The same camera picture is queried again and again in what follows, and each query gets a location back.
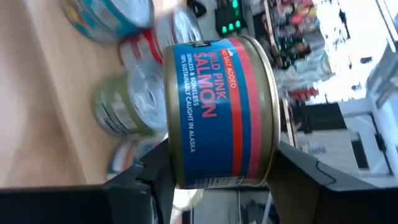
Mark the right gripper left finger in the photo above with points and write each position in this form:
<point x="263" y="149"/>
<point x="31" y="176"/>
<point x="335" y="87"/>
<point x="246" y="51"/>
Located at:
<point x="140" y="199"/>

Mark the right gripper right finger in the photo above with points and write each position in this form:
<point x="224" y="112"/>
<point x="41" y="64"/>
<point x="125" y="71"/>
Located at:
<point x="311" y="193"/>

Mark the green-label silver-lid can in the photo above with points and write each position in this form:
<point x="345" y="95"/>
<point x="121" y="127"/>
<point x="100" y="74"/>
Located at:
<point x="101" y="109"/>
<point x="146" y="93"/>
<point x="121" y="105"/>

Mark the red-label silver-lid can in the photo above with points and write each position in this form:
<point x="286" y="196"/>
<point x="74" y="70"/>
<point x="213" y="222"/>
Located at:
<point x="146" y="46"/>
<point x="127" y="56"/>
<point x="178" y="29"/>

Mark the blue-label yellowfin tuna can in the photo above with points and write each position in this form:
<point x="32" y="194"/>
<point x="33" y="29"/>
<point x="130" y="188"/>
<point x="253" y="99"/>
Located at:
<point x="77" y="18"/>
<point x="130" y="15"/>

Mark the wooden shelf with black frame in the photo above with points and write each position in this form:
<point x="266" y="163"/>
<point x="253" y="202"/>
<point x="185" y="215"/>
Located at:
<point x="71" y="77"/>

